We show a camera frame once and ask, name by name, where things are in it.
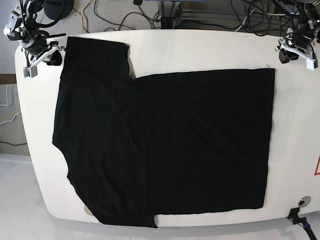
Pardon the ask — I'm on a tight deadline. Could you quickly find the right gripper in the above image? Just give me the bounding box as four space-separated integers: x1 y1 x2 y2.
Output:
21 38 66 66

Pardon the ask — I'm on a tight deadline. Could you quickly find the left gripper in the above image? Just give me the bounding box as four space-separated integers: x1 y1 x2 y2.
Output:
279 31 316 64

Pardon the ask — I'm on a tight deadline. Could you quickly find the black T-shirt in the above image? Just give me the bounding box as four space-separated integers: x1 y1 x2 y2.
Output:
52 37 275 228

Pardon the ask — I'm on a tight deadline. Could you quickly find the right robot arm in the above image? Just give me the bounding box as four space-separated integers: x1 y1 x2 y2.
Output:
3 0 68 68

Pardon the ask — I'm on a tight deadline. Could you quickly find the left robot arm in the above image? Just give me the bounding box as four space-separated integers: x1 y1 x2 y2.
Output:
274 0 320 71

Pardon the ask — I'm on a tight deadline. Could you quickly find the black round stand base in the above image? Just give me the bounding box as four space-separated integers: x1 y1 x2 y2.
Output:
44 0 74 20

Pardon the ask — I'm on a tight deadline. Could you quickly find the red warning triangle sticker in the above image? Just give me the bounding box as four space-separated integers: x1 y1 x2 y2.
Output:
314 157 320 176

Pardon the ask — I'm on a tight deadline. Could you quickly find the silver table grommet right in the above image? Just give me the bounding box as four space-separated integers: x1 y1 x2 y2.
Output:
298 196 311 208

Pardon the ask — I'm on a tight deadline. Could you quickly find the table grommet hole left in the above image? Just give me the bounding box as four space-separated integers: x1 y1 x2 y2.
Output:
84 205 93 216

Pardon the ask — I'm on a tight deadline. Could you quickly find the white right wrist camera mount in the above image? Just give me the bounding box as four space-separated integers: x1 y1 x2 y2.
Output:
23 47 57 78

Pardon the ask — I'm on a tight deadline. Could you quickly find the yellow cable on floor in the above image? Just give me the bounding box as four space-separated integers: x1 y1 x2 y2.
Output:
80 0 94 34

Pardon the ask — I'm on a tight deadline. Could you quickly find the white cable on floor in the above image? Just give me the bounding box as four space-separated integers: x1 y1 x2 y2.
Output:
0 84 21 125

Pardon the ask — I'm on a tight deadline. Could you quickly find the black clamp with cable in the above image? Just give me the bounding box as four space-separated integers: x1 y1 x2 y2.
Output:
287 207 317 240

